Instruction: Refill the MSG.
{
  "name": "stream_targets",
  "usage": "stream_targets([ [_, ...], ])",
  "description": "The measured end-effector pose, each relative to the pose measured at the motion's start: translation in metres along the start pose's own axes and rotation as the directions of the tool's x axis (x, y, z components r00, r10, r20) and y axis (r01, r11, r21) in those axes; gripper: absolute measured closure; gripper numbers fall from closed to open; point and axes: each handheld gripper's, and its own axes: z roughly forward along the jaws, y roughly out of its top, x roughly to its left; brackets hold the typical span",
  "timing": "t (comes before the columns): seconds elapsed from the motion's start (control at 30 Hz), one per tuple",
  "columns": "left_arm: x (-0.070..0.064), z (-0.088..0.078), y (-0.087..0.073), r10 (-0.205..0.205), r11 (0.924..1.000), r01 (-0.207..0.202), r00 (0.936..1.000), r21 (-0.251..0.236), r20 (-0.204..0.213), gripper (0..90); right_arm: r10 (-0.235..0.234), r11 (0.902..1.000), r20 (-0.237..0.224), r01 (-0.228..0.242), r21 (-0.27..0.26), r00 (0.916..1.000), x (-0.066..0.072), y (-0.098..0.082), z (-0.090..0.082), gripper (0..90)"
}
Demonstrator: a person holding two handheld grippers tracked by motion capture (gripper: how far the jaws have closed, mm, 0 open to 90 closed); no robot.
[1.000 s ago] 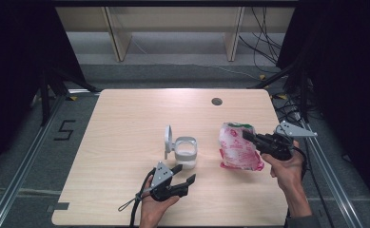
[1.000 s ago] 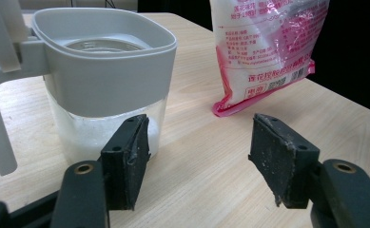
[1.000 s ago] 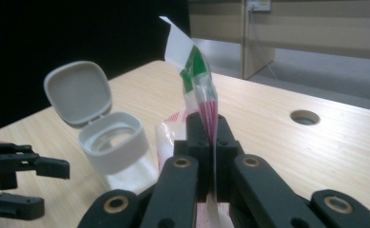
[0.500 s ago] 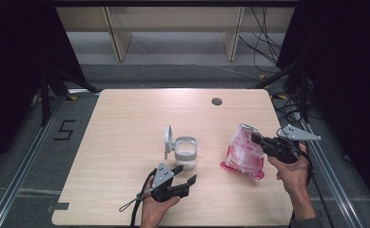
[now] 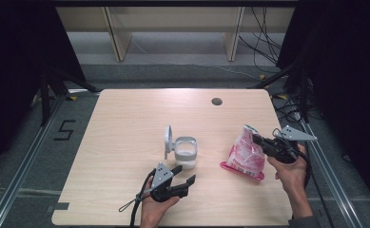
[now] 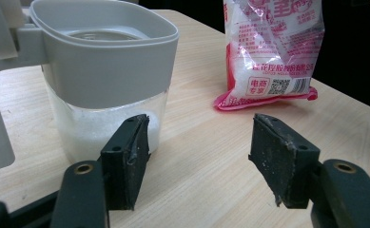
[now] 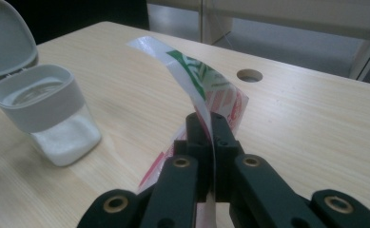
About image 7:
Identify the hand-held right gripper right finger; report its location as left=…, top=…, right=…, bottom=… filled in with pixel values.
left=210, top=112, right=328, bottom=228

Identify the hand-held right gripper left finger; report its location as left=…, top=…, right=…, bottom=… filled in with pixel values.
left=139, top=112, right=215, bottom=228

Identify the light wooden shelf unit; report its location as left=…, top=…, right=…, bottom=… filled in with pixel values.
left=146, top=0, right=370, bottom=87

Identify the pink and white plastic bag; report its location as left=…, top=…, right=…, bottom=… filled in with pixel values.
left=127, top=35, right=250, bottom=228

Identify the clear jar with white lid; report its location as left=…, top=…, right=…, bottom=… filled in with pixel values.
left=0, top=0, right=103, bottom=168

